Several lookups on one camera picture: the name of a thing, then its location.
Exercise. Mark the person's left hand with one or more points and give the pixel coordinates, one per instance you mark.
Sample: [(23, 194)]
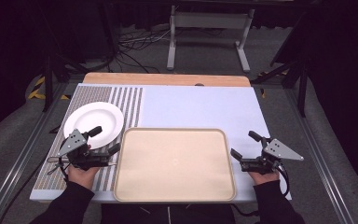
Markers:
[(82, 176)]

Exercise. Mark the black metal stand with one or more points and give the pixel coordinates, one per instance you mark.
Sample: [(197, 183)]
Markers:
[(48, 84), (303, 87)]

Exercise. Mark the person's right hand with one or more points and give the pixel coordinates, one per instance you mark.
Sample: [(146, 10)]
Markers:
[(264, 178)]

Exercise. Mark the white round plate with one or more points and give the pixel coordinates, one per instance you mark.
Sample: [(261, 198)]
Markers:
[(96, 119)]

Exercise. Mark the striped woven placemat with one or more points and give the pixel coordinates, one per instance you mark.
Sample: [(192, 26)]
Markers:
[(88, 93)]

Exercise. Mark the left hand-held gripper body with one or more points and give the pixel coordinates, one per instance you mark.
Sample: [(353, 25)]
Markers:
[(73, 143)]

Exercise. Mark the grey metal floor rail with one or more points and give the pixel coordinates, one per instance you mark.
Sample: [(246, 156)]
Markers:
[(329, 161), (15, 168)]

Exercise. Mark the metal fork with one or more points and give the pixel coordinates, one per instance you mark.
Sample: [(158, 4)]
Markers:
[(53, 170)]

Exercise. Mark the white table cover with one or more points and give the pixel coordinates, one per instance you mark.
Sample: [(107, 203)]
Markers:
[(199, 105)]

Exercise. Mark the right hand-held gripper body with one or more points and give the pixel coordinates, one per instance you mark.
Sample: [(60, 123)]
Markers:
[(279, 150)]

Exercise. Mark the white metal stand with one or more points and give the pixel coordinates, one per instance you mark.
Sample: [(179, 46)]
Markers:
[(209, 20)]

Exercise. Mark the beige rectangular tray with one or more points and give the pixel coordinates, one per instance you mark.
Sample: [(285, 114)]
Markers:
[(174, 165)]

